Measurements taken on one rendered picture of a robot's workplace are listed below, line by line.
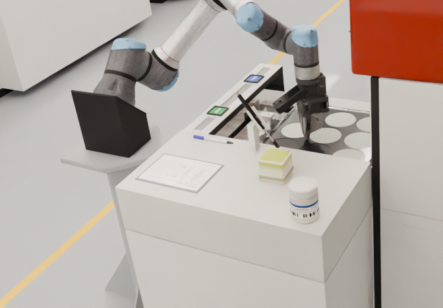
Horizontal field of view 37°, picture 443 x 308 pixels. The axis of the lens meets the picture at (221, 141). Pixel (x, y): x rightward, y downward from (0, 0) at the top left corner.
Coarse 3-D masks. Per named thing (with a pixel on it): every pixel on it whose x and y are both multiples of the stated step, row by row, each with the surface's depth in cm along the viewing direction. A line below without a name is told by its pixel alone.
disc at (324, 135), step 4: (324, 128) 216; (328, 128) 216; (316, 132) 214; (320, 132) 214; (324, 132) 214; (328, 132) 213; (332, 132) 213; (336, 132) 213; (312, 136) 212; (316, 136) 212; (320, 136) 212; (324, 136) 211; (328, 136) 211; (332, 136) 211; (336, 136) 211; (340, 136) 210; (316, 140) 209; (320, 140) 209; (324, 140) 209; (328, 140) 209; (332, 140) 208; (336, 140) 208
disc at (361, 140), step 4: (348, 136) 210; (352, 136) 209; (356, 136) 209; (360, 136) 209; (364, 136) 208; (368, 136) 208; (344, 140) 208; (348, 140) 207; (352, 140) 207; (356, 140) 207; (360, 140) 206; (364, 140) 206; (368, 140) 206; (348, 144) 205; (352, 144) 205; (356, 144) 205; (360, 144) 204; (364, 144) 204; (368, 144) 204
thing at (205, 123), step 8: (264, 64) 252; (256, 72) 247; (264, 72) 247; (272, 72) 245; (240, 80) 242; (264, 80) 239; (232, 88) 237; (240, 88) 236; (248, 88) 235; (256, 88) 234; (224, 96) 232; (232, 96) 232; (248, 96) 230; (216, 104) 227; (224, 104) 227; (232, 104) 226; (240, 104) 225; (200, 120) 219; (208, 120) 219; (216, 120) 217; (192, 128) 214; (200, 128) 215; (208, 128) 213
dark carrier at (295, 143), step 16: (336, 112) 224; (352, 112) 223; (336, 128) 215; (352, 128) 214; (272, 144) 211; (288, 144) 210; (304, 144) 208; (320, 144) 207; (336, 144) 206; (368, 160) 196
